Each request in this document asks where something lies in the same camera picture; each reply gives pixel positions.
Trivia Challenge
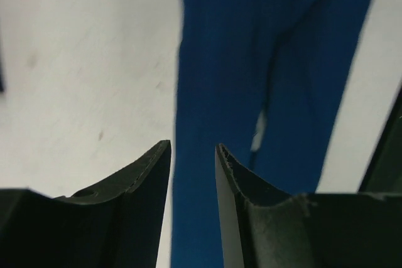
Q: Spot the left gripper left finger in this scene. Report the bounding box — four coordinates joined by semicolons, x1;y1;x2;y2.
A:
1;140;171;267

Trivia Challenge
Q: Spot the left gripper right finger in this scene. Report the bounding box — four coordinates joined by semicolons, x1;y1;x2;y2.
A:
215;144;401;267

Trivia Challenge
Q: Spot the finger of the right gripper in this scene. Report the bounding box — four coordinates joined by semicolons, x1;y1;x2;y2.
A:
359;93;402;193

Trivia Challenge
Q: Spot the blue t shirt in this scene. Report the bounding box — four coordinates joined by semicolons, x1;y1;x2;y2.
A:
170;0;371;267

